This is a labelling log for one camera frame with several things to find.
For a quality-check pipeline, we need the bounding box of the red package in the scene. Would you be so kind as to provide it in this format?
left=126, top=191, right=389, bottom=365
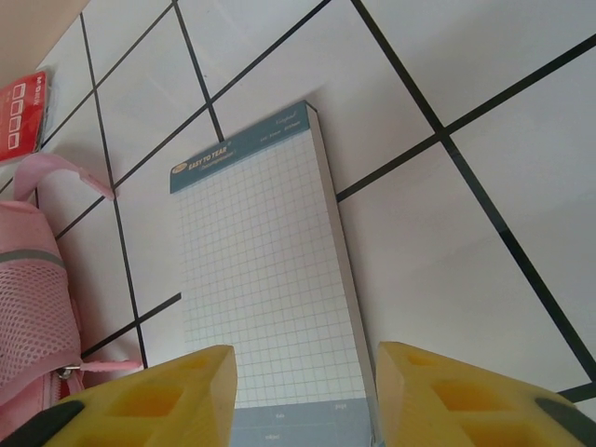
left=0, top=69, right=61, bottom=163

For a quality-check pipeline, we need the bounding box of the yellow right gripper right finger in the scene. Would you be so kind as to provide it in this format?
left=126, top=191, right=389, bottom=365
left=374, top=340, right=596, bottom=447

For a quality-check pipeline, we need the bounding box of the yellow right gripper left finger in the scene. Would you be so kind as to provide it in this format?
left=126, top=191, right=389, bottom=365
left=13, top=344, right=239, bottom=447

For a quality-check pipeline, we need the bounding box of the pink student backpack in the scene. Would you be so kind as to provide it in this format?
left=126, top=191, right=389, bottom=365
left=0, top=154, right=144, bottom=423

